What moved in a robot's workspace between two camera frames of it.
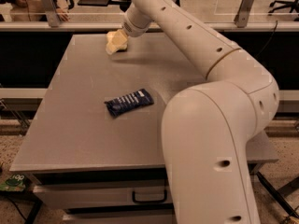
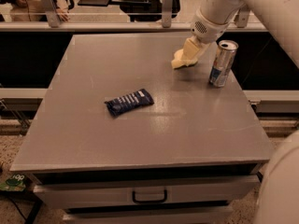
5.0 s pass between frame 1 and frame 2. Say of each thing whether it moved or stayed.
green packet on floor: stayed
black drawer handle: stayed
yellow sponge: moved
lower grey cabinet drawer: stayed
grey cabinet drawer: stayed
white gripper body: moved
